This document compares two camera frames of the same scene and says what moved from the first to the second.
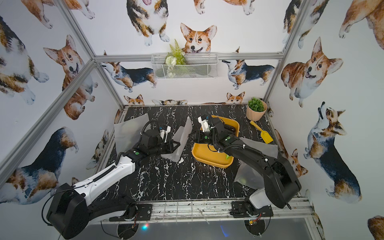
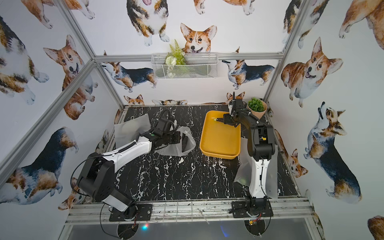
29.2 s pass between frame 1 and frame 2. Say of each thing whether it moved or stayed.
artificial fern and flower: stayed
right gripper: moved
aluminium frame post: stayed
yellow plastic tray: moved
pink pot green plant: stayed
